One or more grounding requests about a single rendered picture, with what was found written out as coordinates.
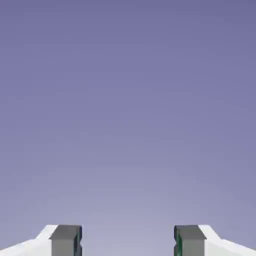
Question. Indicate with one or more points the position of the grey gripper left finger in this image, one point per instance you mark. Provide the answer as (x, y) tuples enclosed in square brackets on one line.
[(62, 242)]

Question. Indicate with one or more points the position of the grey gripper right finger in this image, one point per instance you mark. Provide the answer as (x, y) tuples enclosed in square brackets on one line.
[(192, 242)]

